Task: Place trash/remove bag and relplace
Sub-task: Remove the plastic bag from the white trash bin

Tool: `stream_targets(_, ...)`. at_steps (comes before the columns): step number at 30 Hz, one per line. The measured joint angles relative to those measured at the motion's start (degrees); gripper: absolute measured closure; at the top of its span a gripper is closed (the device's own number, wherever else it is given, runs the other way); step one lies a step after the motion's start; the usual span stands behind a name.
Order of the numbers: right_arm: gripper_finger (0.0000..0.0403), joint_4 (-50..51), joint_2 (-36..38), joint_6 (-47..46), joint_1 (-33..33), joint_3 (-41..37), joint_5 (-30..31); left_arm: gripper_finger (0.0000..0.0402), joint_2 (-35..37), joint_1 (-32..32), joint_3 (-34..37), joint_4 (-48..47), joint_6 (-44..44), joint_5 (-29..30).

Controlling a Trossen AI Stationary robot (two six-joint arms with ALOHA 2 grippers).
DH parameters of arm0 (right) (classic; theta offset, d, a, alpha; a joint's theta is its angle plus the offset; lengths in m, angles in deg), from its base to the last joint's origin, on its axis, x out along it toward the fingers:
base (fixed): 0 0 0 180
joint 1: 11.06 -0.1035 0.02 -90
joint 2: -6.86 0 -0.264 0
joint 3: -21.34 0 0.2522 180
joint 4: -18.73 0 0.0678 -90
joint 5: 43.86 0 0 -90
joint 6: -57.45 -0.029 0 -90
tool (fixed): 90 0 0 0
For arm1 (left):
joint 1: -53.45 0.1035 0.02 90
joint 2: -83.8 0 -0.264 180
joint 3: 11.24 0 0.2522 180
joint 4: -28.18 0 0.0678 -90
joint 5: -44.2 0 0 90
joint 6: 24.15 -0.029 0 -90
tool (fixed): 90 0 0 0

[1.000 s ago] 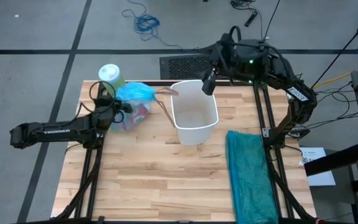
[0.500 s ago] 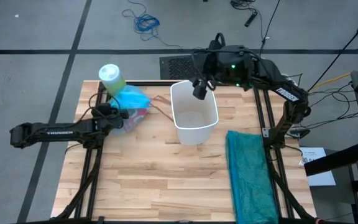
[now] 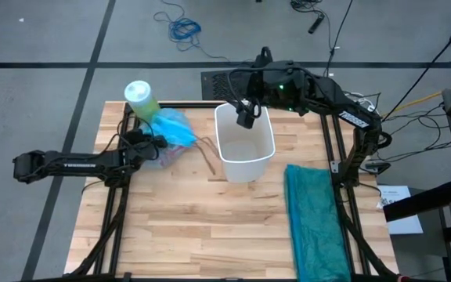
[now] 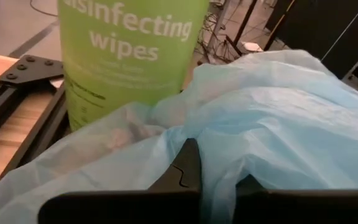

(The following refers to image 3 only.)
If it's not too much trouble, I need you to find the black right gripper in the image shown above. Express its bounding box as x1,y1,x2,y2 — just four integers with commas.
235,45,280,130

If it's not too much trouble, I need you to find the light blue trash bag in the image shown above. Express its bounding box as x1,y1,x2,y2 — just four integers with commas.
139,108,221,176

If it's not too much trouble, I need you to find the white plastic trash bin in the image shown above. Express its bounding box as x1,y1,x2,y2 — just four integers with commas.
214,102,276,184

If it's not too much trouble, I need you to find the teal trash bag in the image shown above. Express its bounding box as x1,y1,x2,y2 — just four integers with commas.
283,164,352,282

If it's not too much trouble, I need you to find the black perforated floor grate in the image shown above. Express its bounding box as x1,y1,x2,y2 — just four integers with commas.
200,69,258,102

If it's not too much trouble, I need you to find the green canister white lid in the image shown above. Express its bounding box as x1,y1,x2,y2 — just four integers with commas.
123,80,162,121

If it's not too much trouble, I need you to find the black power strip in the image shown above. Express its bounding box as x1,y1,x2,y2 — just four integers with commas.
307,13,327,35

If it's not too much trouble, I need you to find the black stand pole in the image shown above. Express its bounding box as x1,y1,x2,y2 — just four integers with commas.
381,7,451,123

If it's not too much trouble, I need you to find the white printed paper sheet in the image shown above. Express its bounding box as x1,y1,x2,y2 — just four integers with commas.
375,184,424,236

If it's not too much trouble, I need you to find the black angled bar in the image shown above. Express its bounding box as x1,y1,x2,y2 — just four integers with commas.
382,178,451,223

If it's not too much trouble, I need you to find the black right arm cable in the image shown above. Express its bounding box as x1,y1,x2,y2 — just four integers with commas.
226,67,264,119

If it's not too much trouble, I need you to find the blue floor cable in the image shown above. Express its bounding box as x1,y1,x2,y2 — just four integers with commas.
153,0,233,63

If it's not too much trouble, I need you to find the black floor cable bundle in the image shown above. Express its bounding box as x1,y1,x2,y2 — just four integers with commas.
290,0,325,13
342,92,451,165

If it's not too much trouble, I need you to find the long black floor cable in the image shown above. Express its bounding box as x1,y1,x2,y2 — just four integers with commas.
324,0,355,78

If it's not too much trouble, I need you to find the yellow extension cable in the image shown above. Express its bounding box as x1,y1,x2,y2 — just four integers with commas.
381,83,451,118

